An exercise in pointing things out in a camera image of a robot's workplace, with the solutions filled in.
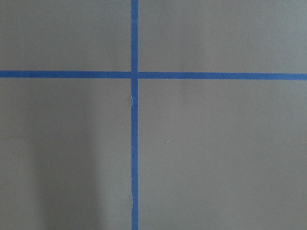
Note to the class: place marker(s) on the blue tape line lengthwise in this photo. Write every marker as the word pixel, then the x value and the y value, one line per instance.
pixel 134 115

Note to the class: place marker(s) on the blue tape line crosswise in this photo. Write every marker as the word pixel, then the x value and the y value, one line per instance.
pixel 150 75

